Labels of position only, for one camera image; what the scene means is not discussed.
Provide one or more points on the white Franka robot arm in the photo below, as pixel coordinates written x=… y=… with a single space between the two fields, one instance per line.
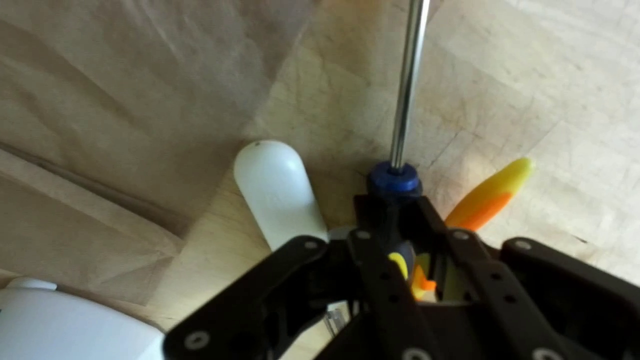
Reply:
x=66 y=327

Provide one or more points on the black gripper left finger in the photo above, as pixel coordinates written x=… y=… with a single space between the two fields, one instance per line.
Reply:
x=373 y=300

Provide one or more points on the brown paper sheet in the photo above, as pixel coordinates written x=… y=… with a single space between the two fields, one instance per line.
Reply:
x=121 y=121

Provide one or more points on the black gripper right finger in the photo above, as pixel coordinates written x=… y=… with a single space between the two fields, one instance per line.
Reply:
x=532 y=300

